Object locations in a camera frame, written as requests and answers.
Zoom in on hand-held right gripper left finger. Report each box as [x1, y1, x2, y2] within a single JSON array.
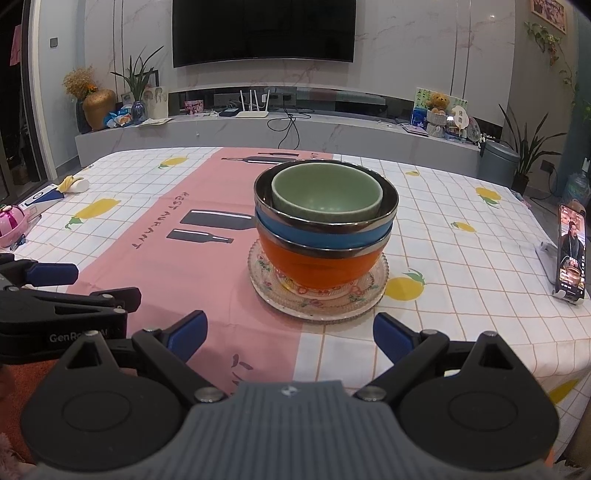
[[53, 310, 227, 403]]

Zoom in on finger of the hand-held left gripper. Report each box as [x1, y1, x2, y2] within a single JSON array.
[[0, 286, 142, 325], [0, 253, 79, 291]]

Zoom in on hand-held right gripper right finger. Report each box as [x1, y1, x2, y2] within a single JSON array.
[[353, 312, 527, 401]]

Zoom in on flowered glass plate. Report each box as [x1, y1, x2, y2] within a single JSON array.
[[248, 237, 389, 315]]

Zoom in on orange steel bowl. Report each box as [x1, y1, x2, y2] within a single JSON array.
[[256, 222, 393, 291]]

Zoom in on blue steel bowl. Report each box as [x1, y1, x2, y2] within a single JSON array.
[[253, 159, 399, 250]]

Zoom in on green ceramic bowl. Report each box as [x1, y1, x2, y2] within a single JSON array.
[[270, 165, 384, 225]]

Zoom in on orange cloth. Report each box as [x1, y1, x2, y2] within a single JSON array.
[[0, 362, 61, 467]]

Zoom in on pink printed placemat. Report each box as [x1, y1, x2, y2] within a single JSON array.
[[67, 148, 338, 393]]

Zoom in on pink round toy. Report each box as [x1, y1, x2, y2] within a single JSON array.
[[0, 204, 31, 247]]

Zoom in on blue and white box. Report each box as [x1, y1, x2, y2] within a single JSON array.
[[21, 184, 65, 208]]

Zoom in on lemon checkered tablecloth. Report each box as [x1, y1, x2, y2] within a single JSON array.
[[9, 147, 591, 402]]

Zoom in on blue snack packet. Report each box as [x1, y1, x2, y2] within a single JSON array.
[[104, 108, 134, 127]]

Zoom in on gold vase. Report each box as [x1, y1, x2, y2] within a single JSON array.
[[82, 89, 117, 132]]

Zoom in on grey phone stand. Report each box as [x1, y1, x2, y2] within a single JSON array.
[[536, 242, 589, 305]]

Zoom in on dried yellow flowers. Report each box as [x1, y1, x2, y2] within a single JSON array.
[[62, 67, 98, 100]]

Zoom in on black smartphone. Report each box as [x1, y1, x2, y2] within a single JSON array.
[[554, 203, 589, 301]]

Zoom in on white illustrated card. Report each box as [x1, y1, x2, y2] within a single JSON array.
[[143, 85, 168, 120]]

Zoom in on grey trash can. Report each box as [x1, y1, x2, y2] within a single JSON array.
[[478, 141, 520, 188]]

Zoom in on green leafy plant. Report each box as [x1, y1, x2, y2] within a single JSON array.
[[111, 45, 164, 104]]

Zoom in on grey marble TV cabinet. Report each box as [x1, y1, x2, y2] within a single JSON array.
[[75, 84, 483, 178]]

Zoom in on long-leaf potted plant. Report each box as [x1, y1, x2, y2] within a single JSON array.
[[499, 104, 566, 195]]

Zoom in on green picture board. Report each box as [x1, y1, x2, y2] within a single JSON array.
[[411, 88, 468, 127]]

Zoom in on white router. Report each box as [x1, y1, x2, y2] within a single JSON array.
[[237, 90, 271, 119]]

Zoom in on pink hanging cloth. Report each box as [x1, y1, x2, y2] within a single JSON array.
[[9, 24, 23, 66]]

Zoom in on blue water bottle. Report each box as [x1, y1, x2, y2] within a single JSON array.
[[561, 158, 591, 208]]

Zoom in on large bushy plant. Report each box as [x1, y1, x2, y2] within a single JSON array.
[[570, 69, 591, 158]]

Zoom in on black television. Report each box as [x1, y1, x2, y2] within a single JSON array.
[[172, 0, 357, 69]]

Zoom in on hanging green vine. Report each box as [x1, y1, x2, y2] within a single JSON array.
[[524, 21, 580, 97]]

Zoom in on black cable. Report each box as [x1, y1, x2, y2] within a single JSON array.
[[265, 108, 312, 151]]

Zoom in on framed wall picture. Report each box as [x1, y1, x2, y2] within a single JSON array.
[[530, 0, 568, 34]]

